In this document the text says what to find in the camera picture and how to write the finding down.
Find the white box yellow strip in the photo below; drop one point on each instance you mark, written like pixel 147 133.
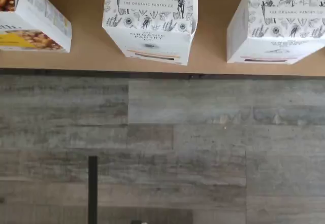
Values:
pixel 149 18

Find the tan wooden shelf board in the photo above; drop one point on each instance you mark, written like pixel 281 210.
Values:
pixel 86 43

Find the white box pink strip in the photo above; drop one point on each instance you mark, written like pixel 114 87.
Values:
pixel 279 31

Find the purely elizabeth yellow label box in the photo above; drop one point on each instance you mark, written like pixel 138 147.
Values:
pixel 38 18

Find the black metal shelving rack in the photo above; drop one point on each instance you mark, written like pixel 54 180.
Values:
pixel 162 73

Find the black metal bar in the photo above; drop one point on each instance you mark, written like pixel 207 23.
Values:
pixel 93 188

